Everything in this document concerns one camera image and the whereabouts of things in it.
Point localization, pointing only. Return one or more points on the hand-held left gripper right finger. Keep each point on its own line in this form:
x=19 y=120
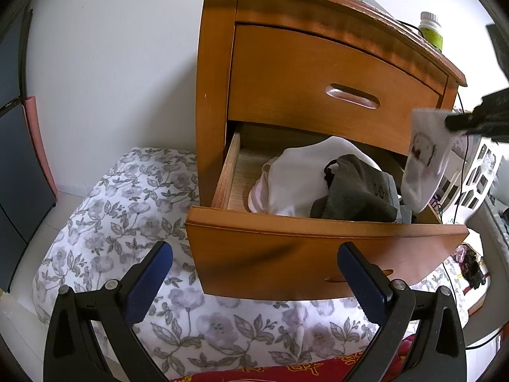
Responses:
x=362 y=282

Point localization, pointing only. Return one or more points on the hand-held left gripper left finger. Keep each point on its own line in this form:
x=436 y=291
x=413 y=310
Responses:
x=149 y=282

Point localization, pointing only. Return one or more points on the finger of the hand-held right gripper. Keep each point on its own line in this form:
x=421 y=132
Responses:
x=463 y=122

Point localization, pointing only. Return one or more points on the white printed sock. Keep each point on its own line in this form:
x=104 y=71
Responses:
x=425 y=159

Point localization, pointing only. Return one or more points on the wooden drawer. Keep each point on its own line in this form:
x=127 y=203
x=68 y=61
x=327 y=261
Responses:
x=278 y=254
x=298 y=79

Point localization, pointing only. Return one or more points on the white cloth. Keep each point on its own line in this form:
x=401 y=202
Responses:
x=294 y=179

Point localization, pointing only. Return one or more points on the light pink garment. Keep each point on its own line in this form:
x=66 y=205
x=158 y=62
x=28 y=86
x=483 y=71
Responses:
x=256 y=197

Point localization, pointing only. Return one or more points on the closed wooden drawer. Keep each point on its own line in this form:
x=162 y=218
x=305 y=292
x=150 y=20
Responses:
x=298 y=79

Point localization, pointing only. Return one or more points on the white cut-out rack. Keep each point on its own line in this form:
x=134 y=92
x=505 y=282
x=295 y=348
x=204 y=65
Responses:
x=483 y=167

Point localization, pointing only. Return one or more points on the grey floral blanket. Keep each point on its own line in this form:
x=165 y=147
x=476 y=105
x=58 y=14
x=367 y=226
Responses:
x=119 y=223

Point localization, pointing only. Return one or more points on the dark grey sock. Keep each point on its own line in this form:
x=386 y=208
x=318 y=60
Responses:
x=358 y=195

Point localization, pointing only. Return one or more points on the white bottle green label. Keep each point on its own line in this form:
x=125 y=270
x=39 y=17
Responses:
x=431 y=32

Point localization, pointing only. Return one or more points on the black cloth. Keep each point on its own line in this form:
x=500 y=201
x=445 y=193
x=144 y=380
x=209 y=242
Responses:
x=473 y=270

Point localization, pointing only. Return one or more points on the red floral pillow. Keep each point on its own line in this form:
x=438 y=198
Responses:
x=278 y=372

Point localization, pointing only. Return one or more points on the grey cushion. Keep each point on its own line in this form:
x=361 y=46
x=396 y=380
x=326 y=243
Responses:
x=495 y=270

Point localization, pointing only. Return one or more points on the pink board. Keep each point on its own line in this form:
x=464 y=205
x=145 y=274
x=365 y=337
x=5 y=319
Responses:
x=37 y=139

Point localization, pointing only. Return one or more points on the dark refrigerator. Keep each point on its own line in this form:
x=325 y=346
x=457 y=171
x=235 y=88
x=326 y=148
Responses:
x=20 y=147

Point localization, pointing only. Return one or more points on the wooden nightstand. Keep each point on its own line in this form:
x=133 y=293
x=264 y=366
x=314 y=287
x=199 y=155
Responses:
x=212 y=87

